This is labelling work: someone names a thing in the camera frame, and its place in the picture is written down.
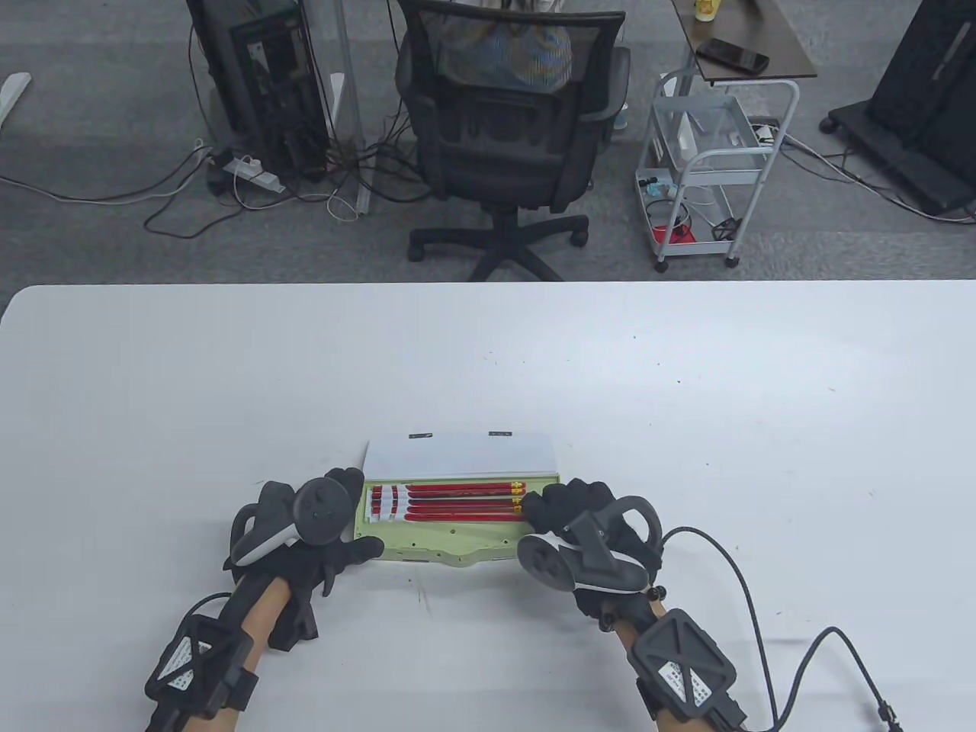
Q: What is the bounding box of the person's left hand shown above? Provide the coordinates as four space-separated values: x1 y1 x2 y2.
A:
223 467 387 653

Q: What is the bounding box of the person's right hand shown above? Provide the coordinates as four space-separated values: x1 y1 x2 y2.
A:
520 478 664 633

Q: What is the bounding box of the grey white hand controller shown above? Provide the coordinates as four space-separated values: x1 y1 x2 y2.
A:
517 496 664 596
229 477 357 569

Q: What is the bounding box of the green multifunction pencil case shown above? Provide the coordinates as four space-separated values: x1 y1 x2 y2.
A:
352 432 565 569

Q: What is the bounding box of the person's right forearm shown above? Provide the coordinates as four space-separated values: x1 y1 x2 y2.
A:
610 610 752 732

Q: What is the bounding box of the person's left forearm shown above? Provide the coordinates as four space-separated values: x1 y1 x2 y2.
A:
149 579 294 732

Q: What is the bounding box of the black mesh office chair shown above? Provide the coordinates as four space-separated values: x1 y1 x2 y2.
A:
395 0 632 281

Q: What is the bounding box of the white utility cart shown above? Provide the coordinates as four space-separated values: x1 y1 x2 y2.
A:
634 72 801 274

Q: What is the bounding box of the white power strip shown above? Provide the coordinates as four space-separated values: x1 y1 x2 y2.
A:
223 155 287 194

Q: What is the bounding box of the black smartphone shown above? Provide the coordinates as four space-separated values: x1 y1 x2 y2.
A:
695 37 769 75

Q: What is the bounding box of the black computer tower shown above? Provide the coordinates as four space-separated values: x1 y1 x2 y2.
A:
185 0 332 184

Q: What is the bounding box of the brown side table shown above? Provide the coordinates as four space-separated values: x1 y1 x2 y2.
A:
675 0 818 86

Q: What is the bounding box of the black wheeled stand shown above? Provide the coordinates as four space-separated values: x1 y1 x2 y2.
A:
820 0 976 218

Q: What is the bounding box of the white flat bar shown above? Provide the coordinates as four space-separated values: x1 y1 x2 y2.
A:
0 72 33 127

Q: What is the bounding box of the black bead bracelet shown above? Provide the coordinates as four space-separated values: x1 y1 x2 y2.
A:
599 586 668 632

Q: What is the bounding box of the black left wrist camera module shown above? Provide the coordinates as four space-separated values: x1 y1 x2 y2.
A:
145 614 260 721

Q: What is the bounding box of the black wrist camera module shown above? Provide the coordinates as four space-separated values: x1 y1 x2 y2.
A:
145 614 260 721
631 608 750 727

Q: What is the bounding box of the black right wrist camera module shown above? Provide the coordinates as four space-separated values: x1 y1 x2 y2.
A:
631 608 750 727

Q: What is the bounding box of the tangle of black floor cables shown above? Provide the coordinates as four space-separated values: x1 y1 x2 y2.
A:
143 99 451 239

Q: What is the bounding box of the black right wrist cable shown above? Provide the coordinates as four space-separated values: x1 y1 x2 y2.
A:
660 526 904 732

